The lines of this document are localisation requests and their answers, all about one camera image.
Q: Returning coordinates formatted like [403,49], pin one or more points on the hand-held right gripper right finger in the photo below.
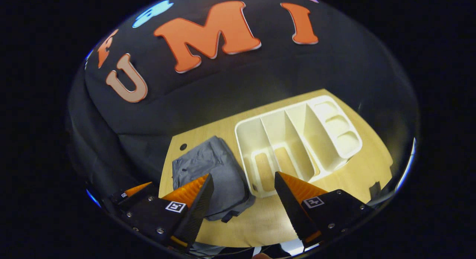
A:
[290,210]

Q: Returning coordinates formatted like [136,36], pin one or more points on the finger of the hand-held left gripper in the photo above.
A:
[137,192]

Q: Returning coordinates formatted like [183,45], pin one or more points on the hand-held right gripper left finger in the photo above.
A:
[199,210]

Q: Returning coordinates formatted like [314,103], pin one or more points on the grey schoolbag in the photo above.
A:
[219,169]

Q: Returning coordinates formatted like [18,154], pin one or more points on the white plastic bookshelf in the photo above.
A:
[319,140]

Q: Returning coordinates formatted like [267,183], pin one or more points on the white machine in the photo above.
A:
[407,166]

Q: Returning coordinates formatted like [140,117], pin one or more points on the small black bracket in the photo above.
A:
[375,189]

